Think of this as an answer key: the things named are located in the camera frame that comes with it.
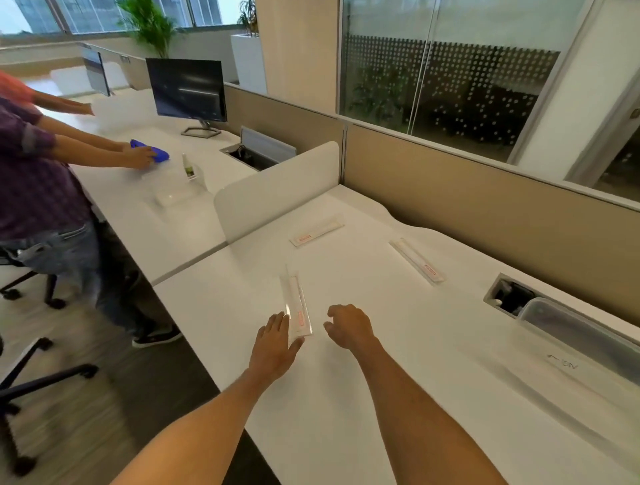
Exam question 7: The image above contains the person's left hand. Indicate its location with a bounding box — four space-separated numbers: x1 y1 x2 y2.
247 312 305 384

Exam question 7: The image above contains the person's right hand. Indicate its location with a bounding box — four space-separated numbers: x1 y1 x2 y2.
323 303 381 358

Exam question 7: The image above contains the person's right forearm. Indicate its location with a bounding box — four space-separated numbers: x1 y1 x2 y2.
349 338 509 485

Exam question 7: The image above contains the person's left forearm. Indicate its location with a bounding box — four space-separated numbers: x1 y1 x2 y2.
110 367 284 485

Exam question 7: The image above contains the clear long packet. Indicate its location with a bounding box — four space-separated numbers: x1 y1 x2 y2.
289 216 346 248
389 238 446 286
278 263 314 341

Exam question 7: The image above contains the white desk divider panel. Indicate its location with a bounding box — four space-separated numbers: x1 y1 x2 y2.
213 141 341 246

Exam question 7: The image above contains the beige partition screen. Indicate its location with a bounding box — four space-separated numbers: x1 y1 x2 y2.
223 83 347 187
344 122 640 329

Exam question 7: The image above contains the clear plastic box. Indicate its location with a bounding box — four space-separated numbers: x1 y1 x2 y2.
153 167 207 209

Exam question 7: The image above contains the blue cleaning cloth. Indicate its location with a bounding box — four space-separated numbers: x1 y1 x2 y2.
129 139 170 165

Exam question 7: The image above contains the black office chair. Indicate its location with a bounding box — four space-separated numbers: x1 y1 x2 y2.
0 336 99 476
0 244 67 310

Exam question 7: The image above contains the black computer monitor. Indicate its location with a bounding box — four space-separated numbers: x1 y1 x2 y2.
145 57 229 139
79 43 112 98

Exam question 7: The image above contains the white planter box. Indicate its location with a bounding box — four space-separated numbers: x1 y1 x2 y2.
230 33 269 96

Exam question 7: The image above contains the green potted plant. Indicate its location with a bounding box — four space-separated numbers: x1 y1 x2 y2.
116 0 182 59
237 0 260 37

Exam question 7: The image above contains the grey cable tray lid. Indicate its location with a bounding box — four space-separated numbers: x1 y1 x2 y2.
517 297 640 386
240 126 297 164

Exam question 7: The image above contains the frosted glass wall panel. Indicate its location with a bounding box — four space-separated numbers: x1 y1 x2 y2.
338 0 596 165

